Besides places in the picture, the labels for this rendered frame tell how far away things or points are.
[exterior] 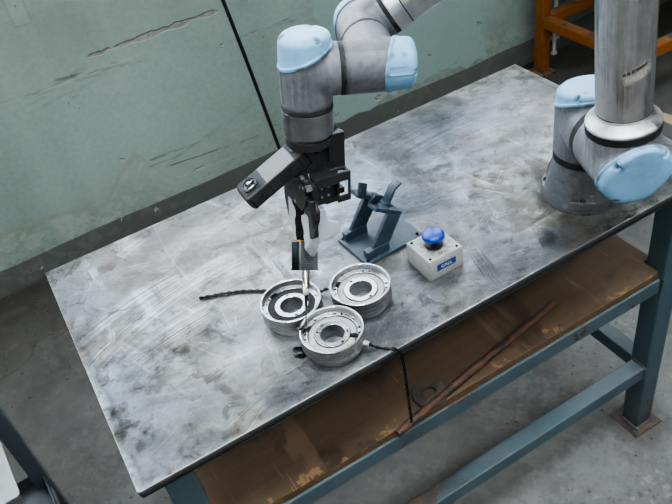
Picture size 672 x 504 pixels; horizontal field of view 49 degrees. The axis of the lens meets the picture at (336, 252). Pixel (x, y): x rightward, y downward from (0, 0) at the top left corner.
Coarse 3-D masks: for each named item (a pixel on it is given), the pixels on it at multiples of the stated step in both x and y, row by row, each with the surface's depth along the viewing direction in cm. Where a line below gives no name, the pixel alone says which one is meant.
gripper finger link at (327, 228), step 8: (320, 208) 115; (304, 216) 115; (320, 216) 116; (304, 224) 116; (320, 224) 117; (328, 224) 117; (336, 224) 118; (304, 232) 117; (320, 232) 117; (328, 232) 118; (336, 232) 119; (304, 240) 118; (312, 240) 116; (320, 240) 118; (312, 248) 118; (312, 256) 121
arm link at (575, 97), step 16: (576, 80) 130; (592, 80) 128; (560, 96) 127; (576, 96) 124; (592, 96) 123; (560, 112) 128; (576, 112) 125; (560, 128) 130; (576, 128) 124; (560, 144) 132; (576, 160) 131
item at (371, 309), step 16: (352, 272) 129; (368, 272) 129; (384, 272) 127; (336, 288) 127; (352, 288) 128; (368, 288) 128; (384, 288) 125; (336, 304) 124; (352, 304) 122; (368, 304) 121; (384, 304) 123
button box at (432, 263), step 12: (420, 240) 131; (444, 240) 130; (408, 252) 132; (420, 252) 128; (432, 252) 128; (444, 252) 127; (456, 252) 128; (420, 264) 129; (432, 264) 126; (444, 264) 128; (456, 264) 130; (432, 276) 128
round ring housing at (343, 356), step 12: (312, 312) 122; (324, 312) 123; (336, 312) 122; (348, 312) 122; (312, 324) 121; (324, 324) 121; (336, 324) 120; (360, 324) 120; (300, 336) 118; (324, 336) 121; (348, 336) 118; (360, 336) 116; (312, 348) 117; (348, 348) 115; (360, 348) 117; (312, 360) 119; (324, 360) 116; (336, 360) 115; (348, 360) 117
